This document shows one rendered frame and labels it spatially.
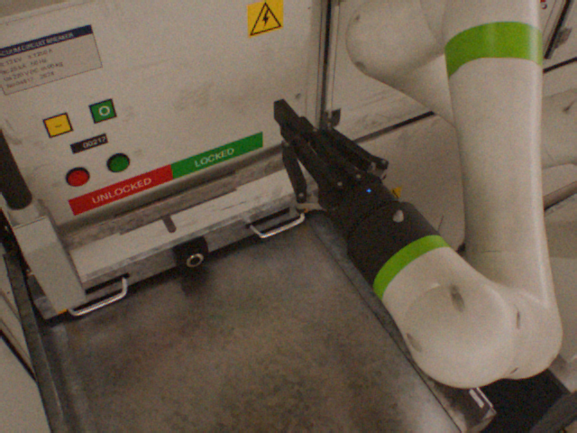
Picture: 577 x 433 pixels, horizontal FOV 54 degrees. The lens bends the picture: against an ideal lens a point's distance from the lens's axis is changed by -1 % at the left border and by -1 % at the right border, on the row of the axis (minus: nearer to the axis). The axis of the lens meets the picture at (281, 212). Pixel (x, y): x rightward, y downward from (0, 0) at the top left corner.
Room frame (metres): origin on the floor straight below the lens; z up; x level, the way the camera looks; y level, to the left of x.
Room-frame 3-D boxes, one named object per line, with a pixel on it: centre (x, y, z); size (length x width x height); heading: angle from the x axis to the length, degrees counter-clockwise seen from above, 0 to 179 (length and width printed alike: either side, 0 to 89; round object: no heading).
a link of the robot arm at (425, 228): (0.38, -0.12, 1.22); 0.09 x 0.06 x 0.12; 118
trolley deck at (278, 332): (0.50, 0.10, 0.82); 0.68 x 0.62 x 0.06; 28
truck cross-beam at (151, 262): (0.65, 0.18, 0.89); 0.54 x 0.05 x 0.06; 118
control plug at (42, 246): (0.47, 0.32, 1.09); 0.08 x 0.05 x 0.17; 28
